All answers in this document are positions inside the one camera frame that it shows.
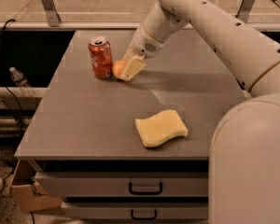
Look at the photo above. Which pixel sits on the right metal bracket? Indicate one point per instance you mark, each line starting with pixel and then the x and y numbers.
pixel 244 10

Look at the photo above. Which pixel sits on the yellow sponge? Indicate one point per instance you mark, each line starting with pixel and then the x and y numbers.
pixel 160 128

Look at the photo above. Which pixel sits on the left metal bracket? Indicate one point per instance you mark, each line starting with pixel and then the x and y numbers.
pixel 52 15

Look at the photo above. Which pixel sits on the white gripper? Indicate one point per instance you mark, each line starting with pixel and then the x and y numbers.
pixel 144 45

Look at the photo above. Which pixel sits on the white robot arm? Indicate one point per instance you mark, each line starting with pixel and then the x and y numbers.
pixel 244 157

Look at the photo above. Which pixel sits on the upper drawer black handle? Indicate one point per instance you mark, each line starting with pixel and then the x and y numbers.
pixel 145 190

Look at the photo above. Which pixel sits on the brown cardboard box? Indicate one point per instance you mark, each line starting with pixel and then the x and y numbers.
pixel 28 193

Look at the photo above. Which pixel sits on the drawer black handle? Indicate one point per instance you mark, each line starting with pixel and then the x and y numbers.
pixel 144 214
pixel 145 190

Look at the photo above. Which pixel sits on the red coke can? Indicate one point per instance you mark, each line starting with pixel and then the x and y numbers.
pixel 101 57

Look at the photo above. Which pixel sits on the metal bracket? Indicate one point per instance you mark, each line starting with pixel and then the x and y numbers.
pixel 52 15
pixel 244 10

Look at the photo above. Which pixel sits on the lower drawer black handle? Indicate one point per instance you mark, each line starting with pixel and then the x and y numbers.
pixel 144 214

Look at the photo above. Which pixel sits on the orange fruit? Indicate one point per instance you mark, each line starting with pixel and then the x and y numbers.
pixel 117 68

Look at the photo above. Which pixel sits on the grey drawer cabinet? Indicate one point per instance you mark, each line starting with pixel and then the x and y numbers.
pixel 84 146

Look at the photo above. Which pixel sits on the clear plastic water bottle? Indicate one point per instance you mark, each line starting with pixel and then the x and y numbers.
pixel 21 82

